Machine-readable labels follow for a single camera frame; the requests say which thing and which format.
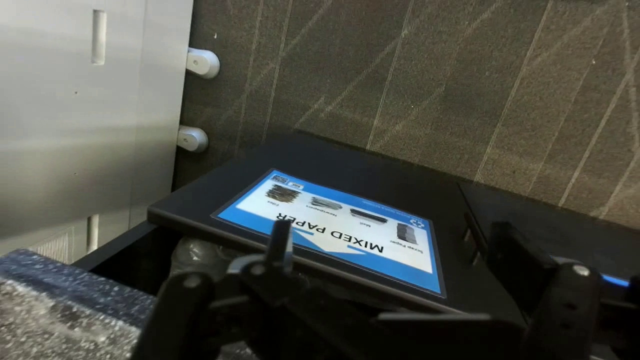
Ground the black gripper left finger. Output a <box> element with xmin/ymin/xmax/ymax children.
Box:
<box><xmin>133</xmin><ymin>220</ymin><xmax>312</xmax><ymax>360</ymax></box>

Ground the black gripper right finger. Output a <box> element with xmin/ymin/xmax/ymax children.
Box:
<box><xmin>484</xmin><ymin>223</ymin><xmax>640</xmax><ymax>360</ymax></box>

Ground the right black rubbish bin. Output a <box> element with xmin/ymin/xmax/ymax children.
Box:
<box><xmin>170</xmin><ymin>239</ymin><xmax>229</xmax><ymax>281</ymax></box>

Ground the left blue recycling sign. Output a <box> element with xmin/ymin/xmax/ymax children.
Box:
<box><xmin>600</xmin><ymin>273</ymin><xmax>631</xmax><ymax>288</ymax></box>

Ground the right blue mixed paper sign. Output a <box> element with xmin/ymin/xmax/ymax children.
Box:
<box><xmin>216</xmin><ymin>170</ymin><xmax>446</xmax><ymax>298</ymax></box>

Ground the grey office printer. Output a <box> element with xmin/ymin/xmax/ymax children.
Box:
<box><xmin>0</xmin><ymin>0</ymin><xmax>197</xmax><ymax>263</ymax></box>

